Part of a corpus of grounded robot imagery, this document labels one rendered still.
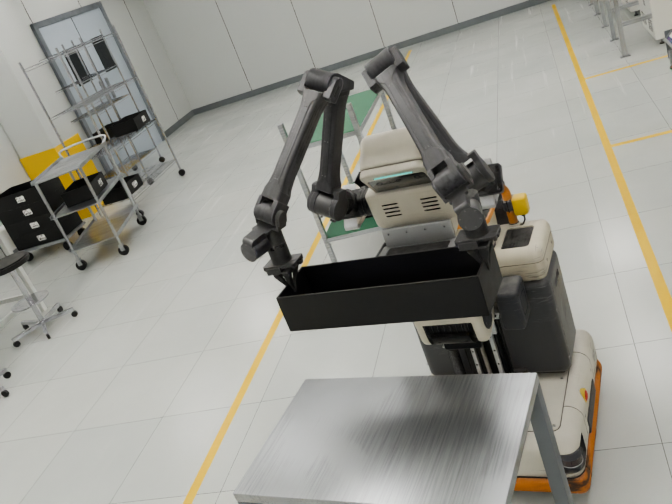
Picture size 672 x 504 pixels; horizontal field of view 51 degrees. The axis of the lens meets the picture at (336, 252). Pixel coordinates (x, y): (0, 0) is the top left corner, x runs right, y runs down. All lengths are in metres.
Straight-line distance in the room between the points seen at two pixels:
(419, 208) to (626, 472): 1.21
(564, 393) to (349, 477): 1.09
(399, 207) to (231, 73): 10.35
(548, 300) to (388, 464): 0.99
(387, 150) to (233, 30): 10.23
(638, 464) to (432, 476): 1.20
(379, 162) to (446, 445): 0.80
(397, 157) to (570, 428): 1.09
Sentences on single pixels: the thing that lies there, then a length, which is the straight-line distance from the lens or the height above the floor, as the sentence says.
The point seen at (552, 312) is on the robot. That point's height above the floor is 0.56.
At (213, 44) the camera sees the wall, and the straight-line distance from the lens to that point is 12.33.
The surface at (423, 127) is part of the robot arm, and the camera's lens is 1.70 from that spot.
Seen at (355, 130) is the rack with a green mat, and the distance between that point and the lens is 3.94.
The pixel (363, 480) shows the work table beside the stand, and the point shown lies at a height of 0.80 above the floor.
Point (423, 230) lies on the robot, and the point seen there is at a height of 1.08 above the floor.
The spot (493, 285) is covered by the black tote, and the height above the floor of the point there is 1.05.
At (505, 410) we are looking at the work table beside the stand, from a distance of 1.78.
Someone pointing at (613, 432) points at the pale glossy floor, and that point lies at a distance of 2.86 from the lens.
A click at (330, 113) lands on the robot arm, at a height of 1.50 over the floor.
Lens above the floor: 1.93
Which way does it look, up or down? 23 degrees down
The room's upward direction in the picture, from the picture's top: 21 degrees counter-clockwise
